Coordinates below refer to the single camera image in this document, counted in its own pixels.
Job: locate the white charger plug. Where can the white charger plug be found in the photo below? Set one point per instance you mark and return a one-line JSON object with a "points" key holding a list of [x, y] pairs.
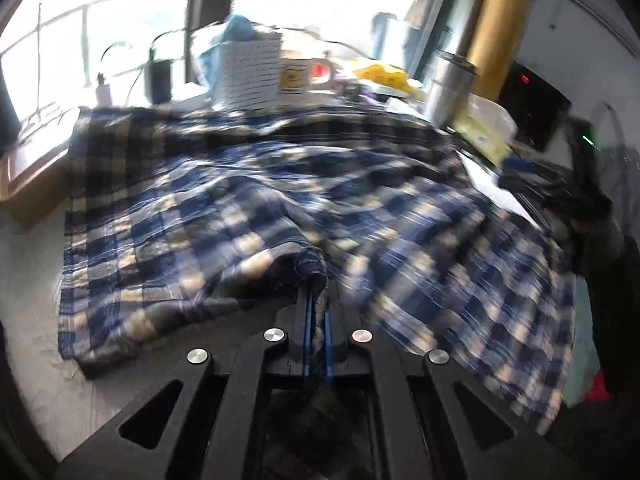
{"points": [[103, 92]]}

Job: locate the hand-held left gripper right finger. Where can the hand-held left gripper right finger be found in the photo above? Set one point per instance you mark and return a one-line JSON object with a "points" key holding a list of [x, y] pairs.
{"points": [[328, 347]]}

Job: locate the blue plaid pants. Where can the blue plaid pants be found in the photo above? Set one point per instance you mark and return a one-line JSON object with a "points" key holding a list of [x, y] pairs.
{"points": [[250, 200]]}

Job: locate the yellow tissue box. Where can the yellow tissue box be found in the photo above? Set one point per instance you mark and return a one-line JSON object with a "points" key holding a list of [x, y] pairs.
{"points": [[485, 127]]}

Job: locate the white paper sheet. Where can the white paper sheet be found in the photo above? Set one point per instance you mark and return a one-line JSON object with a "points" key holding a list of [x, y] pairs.
{"points": [[492, 185]]}

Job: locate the black electronic device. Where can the black electronic device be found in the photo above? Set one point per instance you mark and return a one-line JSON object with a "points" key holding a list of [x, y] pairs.
{"points": [[532, 100]]}

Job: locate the yellow snack packet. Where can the yellow snack packet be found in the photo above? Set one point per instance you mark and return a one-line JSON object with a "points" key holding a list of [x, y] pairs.
{"points": [[382, 74]]}

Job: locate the black power bank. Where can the black power bank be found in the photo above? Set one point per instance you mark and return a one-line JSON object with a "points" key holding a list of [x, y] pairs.
{"points": [[158, 80]]}

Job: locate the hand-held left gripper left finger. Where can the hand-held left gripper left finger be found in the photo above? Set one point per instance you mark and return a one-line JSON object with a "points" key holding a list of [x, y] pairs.
{"points": [[306, 345]]}

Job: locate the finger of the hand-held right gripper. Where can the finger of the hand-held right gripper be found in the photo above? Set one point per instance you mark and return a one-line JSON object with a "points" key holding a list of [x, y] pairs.
{"points": [[525, 172]]}

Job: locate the white perforated plastic basket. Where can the white perforated plastic basket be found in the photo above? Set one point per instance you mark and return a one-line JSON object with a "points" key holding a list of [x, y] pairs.
{"points": [[247, 75]]}

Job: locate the yellow curtain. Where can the yellow curtain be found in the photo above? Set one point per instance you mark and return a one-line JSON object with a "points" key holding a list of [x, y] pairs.
{"points": [[502, 20]]}

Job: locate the stainless steel tumbler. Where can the stainless steel tumbler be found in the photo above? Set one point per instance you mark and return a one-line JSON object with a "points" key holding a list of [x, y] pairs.
{"points": [[447, 90]]}

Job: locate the cream cartoon bear mug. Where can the cream cartoon bear mug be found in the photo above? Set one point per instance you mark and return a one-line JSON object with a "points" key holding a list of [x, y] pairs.
{"points": [[295, 76]]}

